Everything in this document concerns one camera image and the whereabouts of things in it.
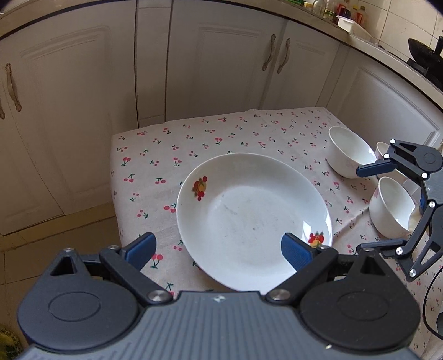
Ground white floral bowl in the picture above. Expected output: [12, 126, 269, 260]
[369, 176, 415, 238]
[375, 140, 406, 184]
[326, 126, 376, 179]

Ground cherry print tablecloth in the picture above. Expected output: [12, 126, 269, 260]
[111, 107, 442, 359]

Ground black wok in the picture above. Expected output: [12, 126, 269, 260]
[408, 35, 443, 76]

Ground white fruit plate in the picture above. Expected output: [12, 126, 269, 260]
[176, 153, 333, 294]

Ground white plastic tray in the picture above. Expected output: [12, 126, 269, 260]
[337, 16, 372, 41]

